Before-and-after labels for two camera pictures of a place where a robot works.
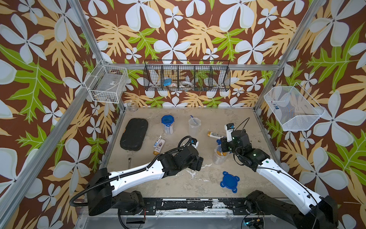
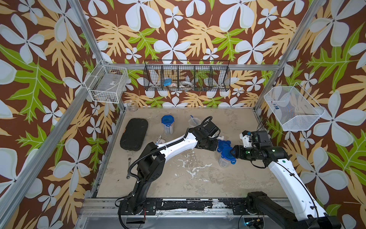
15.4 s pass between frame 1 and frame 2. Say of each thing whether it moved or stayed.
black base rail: stayed
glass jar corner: stayed
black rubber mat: stayed
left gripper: moved
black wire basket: stayed
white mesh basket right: stayed
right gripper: moved
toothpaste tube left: stayed
